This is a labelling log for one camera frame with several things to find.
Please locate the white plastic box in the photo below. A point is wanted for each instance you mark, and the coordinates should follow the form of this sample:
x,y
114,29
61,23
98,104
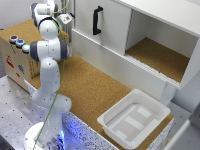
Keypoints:
x,y
133,118

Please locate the red button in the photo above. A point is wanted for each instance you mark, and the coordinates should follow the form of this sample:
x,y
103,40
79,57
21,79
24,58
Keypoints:
x,y
13,39

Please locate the green button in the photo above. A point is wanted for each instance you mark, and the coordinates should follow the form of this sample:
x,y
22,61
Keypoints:
x,y
26,48

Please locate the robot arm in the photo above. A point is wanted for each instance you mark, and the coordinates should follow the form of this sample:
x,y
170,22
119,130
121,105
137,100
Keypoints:
x,y
46,83

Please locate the white cabinet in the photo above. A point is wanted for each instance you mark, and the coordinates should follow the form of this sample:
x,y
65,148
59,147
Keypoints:
x,y
156,40

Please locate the white sliding door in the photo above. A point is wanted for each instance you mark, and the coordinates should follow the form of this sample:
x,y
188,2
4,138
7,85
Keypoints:
x,y
111,25

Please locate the blue button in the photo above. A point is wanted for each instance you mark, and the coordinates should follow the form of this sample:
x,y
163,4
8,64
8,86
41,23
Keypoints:
x,y
20,42

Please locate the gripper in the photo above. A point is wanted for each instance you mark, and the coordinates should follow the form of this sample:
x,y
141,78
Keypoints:
x,y
64,18

